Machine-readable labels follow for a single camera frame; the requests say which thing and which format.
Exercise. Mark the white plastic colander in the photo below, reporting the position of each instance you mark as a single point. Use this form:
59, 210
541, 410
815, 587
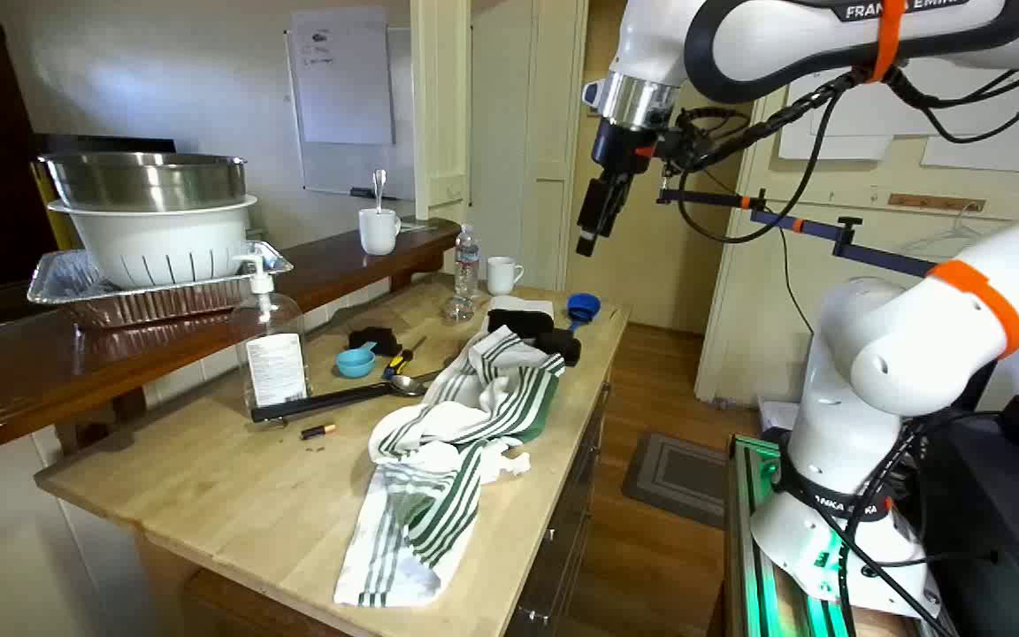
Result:
157, 250

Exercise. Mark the dark wooden bar shelf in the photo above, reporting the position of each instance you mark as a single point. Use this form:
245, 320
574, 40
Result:
55, 371

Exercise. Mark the black yellow handled tool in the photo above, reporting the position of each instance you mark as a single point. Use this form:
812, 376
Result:
403, 357

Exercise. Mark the small brown cylinder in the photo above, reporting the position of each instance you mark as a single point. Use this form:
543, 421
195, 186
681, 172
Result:
317, 429

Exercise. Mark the blue clamp bar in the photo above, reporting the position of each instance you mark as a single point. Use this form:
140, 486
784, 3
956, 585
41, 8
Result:
839, 233

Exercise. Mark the long black handled ladle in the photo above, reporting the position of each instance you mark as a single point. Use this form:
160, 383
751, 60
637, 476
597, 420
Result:
392, 387

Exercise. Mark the black box at right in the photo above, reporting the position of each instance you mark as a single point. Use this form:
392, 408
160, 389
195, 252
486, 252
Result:
972, 488

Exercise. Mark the clear soap pump bottle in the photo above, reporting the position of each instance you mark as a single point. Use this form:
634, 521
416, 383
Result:
274, 350

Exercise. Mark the stainless steel mixing bowl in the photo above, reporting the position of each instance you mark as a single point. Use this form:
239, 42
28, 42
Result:
144, 183

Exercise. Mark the green striped white towel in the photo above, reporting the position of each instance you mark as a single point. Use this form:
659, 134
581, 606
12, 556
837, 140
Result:
430, 468

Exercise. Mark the crumpled white napkin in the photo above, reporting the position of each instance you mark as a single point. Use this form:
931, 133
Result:
509, 458

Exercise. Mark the small white mug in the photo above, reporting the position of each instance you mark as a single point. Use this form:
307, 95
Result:
505, 274

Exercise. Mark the blue bottle cap cup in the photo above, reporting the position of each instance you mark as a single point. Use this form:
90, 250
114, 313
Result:
581, 308

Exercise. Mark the aluminium foil tray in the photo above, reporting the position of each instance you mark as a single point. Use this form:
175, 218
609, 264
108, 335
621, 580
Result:
76, 281

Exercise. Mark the white mug with spoon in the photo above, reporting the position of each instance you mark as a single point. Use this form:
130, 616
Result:
377, 223

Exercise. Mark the light blue measuring cup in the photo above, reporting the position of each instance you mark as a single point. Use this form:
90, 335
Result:
355, 361

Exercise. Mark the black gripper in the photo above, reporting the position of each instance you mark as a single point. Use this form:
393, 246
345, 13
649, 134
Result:
621, 153

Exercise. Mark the white paper on wall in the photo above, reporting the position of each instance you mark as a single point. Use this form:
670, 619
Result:
340, 74

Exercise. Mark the black cloth item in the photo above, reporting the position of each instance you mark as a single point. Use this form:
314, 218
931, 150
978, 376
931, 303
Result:
541, 331

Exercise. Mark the clear plastic water bottle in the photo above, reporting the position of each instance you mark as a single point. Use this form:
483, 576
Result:
466, 274

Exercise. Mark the grey floor mat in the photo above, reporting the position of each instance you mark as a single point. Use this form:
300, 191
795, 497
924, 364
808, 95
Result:
681, 479

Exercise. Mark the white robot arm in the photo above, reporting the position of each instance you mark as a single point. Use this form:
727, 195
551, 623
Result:
881, 357

